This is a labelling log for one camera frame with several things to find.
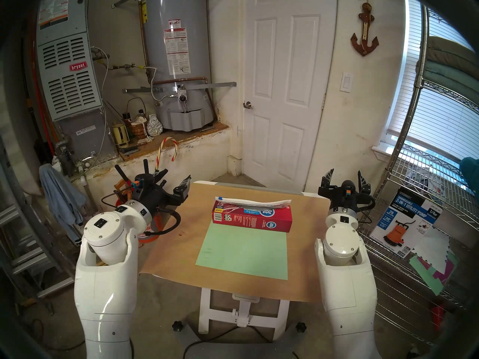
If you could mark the foil wrapped bundle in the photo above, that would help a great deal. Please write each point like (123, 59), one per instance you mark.
(154, 127)

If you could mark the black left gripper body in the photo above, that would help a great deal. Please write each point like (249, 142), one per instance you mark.
(157, 197)

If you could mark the olive folded cushion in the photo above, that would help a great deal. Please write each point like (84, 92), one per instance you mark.
(452, 51)

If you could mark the clear ziplock bag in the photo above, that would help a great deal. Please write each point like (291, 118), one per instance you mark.
(254, 203)

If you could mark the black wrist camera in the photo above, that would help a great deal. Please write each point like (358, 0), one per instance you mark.
(146, 182)
(348, 186)

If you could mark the teal cloth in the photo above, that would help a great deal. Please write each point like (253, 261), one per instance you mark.
(471, 175)

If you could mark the white window sill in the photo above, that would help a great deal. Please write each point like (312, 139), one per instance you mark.
(381, 150)

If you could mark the white light switch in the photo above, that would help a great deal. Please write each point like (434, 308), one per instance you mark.
(346, 82)

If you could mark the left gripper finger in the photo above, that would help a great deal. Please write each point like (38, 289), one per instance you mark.
(160, 175)
(183, 191)

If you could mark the yellow gas pipe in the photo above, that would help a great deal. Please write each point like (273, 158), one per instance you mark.
(127, 66)

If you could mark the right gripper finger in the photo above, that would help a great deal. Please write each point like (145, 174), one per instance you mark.
(363, 184)
(327, 179)

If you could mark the utility pump cardboard box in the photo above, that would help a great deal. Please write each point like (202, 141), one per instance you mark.
(404, 227)

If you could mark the pink foam sheet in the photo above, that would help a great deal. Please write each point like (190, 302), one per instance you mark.
(445, 276)

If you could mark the blue hanging cloth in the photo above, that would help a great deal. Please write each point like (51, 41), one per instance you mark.
(60, 197)

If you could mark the small red object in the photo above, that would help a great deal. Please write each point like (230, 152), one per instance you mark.
(438, 313)

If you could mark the white panel door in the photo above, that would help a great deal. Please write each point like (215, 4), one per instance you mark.
(288, 100)

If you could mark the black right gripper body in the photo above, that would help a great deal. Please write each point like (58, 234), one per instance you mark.
(342, 204)

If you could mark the black round base knob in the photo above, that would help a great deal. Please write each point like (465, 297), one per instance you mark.
(177, 326)
(300, 327)

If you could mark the white jagged paper sheet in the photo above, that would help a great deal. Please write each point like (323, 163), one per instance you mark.
(432, 248)

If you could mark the wooden ledge board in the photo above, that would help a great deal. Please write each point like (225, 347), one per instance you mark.
(179, 135)

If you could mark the green foam sheet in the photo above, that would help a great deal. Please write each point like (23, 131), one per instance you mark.
(426, 278)

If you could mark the printed papers stack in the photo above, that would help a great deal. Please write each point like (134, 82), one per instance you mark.
(430, 178)

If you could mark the grey Bryant furnace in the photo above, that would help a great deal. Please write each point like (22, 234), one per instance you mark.
(67, 81)

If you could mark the white folding table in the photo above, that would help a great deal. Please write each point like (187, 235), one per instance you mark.
(243, 317)

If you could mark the light green paper sheet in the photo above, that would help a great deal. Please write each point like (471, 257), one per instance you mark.
(243, 249)

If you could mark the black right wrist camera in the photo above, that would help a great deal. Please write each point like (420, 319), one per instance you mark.
(348, 186)

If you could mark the grey metal ladder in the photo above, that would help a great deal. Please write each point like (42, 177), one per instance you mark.
(26, 261)

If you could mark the rusty anchor wall decoration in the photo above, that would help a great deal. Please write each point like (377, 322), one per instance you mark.
(365, 29)

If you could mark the striped candy cane decoration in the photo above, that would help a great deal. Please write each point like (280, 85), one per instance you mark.
(160, 152)

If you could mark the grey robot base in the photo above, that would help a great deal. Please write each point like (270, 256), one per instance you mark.
(239, 349)

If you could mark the orange plastic bucket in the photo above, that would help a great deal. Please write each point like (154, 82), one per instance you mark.
(148, 238)

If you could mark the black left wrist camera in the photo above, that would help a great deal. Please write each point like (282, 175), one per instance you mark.
(146, 182)

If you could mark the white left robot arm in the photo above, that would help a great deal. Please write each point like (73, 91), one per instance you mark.
(104, 287)

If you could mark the grey water heater tank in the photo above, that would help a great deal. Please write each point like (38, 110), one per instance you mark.
(196, 44)

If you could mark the red ziplock bag box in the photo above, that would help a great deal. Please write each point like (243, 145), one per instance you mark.
(250, 220)

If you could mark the white window blinds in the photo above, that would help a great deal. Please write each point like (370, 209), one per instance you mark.
(441, 119)

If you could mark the green folded cushion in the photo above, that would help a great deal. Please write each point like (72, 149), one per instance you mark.
(445, 79)

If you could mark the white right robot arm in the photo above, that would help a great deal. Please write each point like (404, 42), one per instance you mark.
(348, 287)

